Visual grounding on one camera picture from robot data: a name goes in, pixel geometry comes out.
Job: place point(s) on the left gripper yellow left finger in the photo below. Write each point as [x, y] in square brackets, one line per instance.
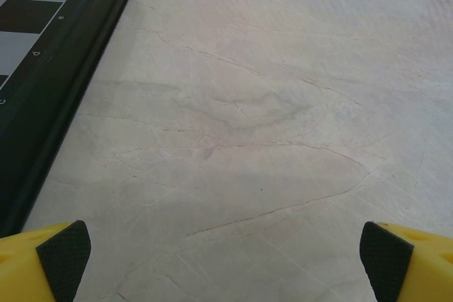
[32, 266]

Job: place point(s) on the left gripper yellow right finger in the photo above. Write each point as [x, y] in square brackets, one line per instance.
[417, 266]

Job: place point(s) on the black grey chessboard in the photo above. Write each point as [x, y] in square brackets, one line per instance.
[53, 33]

